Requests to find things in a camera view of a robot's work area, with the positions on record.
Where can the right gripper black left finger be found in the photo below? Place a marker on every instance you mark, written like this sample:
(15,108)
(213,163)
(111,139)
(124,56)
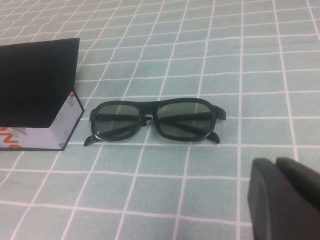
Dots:
(270,205)

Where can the black printed glasses case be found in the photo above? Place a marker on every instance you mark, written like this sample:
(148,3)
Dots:
(32,80)

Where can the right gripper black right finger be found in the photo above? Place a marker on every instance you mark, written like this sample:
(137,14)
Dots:
(302,177)

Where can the black frame sunglasses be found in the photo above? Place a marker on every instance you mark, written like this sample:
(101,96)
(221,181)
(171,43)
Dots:
(115,120)

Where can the green white grid tablecloth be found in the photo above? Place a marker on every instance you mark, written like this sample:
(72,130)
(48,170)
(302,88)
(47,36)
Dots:
(200,50)

